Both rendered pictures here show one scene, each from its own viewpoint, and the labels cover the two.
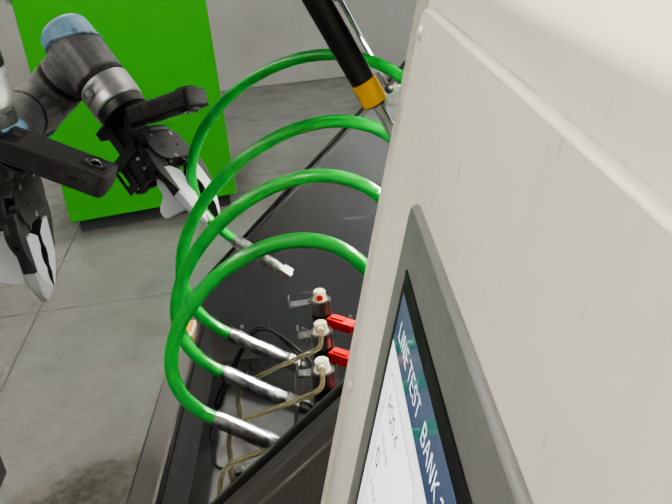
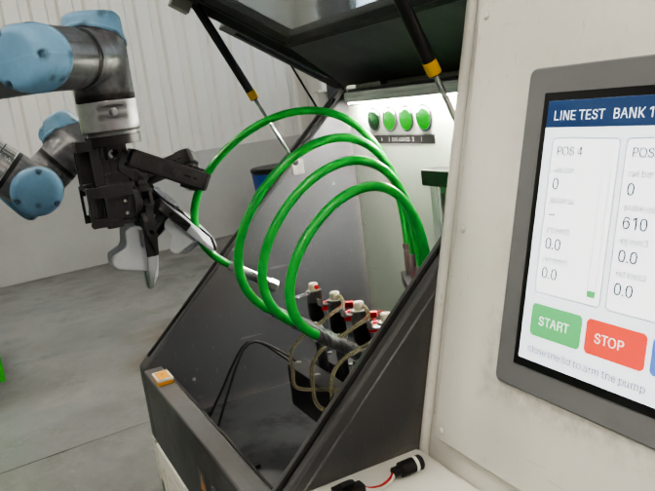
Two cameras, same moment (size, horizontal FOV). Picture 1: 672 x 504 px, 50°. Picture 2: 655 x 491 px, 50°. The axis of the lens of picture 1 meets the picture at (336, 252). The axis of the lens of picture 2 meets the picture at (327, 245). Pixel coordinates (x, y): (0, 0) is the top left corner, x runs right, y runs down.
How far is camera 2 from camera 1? 0.59 m
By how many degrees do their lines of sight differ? 28
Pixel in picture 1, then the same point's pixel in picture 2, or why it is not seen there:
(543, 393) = not seen: outside the picture
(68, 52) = (72, 135)
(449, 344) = (622, 67)
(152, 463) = (216, 442)
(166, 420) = (202, 422)
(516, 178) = not seen: outside the picture
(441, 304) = (603, 65)
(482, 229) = (624, 21)
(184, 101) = (187, 158)
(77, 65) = not seen: hidden behind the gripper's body
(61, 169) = (179, 169)
